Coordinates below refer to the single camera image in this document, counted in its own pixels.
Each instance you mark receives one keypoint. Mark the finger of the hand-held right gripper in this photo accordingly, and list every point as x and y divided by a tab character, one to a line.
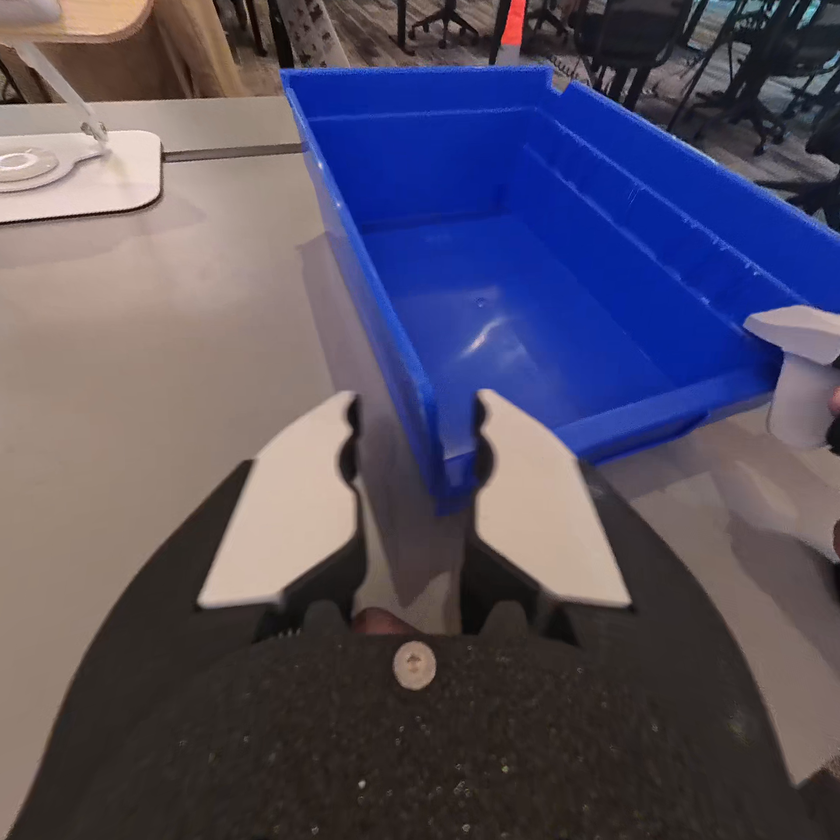
800	328

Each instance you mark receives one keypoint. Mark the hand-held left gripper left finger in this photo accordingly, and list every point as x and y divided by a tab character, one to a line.
289	525

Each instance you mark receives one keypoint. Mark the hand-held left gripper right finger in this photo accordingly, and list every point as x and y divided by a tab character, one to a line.
544	525

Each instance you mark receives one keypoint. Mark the blue plastic bin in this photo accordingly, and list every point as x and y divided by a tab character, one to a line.
558	315

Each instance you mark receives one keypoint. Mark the large black office chair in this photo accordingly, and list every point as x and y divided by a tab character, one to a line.
630	33

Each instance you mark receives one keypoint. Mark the instruction sheet on tablet stand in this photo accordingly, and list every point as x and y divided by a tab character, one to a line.
98	184

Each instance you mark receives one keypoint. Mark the orange traffic cone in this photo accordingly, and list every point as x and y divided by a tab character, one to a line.
512	26

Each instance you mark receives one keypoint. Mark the beige hanging coat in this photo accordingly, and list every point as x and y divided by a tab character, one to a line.
197	59

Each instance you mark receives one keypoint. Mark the white printed poster panel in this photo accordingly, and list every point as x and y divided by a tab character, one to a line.
315	33

